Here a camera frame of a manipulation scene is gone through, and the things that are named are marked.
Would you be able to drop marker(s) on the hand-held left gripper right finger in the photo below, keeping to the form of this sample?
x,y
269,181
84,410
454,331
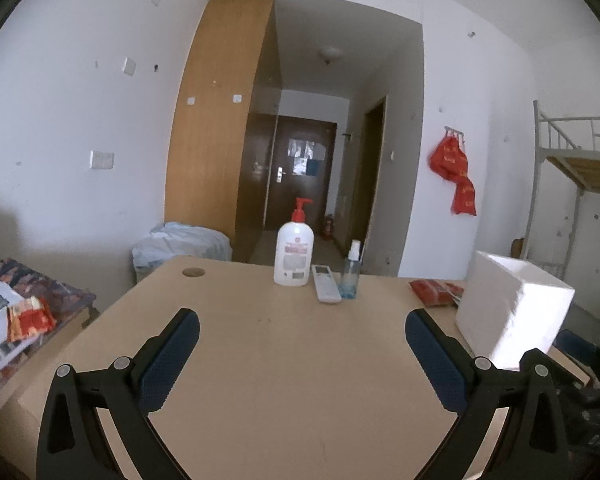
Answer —
x,y
432,360

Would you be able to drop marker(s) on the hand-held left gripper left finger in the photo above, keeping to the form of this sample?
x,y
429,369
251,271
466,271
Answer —
x,y
172,355

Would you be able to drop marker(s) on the white foam box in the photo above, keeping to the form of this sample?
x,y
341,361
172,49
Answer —
x,y
510,305

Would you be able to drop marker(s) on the red snack packet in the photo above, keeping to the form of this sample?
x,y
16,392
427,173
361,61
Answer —
x,y
430,292

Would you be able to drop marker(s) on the blue chair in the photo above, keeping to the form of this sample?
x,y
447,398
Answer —
x,y
577,347

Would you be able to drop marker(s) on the light blue bedding bundle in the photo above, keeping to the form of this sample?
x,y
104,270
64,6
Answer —
x,y
180,245

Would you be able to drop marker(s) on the clear blue spray bottle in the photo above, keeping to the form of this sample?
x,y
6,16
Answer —
x,y
349,282

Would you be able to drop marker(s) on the white remote control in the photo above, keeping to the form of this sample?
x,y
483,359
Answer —
x,y
326,282

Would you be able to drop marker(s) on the side table with papers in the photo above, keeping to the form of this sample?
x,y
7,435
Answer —
x,y
55,290

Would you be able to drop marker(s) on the leaning wooden board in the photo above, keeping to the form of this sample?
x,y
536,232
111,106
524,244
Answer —
x,y
518,249

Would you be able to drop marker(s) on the orange red packet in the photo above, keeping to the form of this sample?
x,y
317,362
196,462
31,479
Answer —
x,y
30,319

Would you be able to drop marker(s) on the white lotion pump bottle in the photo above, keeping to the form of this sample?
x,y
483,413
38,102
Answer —
x,y
293,255

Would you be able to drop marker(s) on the red hanging bag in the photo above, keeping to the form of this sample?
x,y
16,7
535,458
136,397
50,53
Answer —
x,y
465,199
447,157

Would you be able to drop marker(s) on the brown side door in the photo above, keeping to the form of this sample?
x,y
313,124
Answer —
x,y
372,185

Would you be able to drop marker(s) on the dark brown entrance door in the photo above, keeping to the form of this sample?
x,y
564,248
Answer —
x,y
300,202

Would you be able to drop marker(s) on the wooden wardrobe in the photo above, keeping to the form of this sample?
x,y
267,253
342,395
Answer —
x,y
210,135

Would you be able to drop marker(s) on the blue notice sheet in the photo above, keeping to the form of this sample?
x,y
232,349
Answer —
x,y
313,167

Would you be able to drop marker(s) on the metal bunk bed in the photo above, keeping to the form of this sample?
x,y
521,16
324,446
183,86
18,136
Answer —
x,y
590,170

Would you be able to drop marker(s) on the round ceiling lamp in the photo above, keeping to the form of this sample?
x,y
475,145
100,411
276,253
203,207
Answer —
x,y
331,54

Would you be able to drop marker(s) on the white wall socket plate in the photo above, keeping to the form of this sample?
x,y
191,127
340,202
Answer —
x,y
102,159

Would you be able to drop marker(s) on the wall hook rack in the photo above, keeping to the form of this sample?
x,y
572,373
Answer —
x,y
455,132

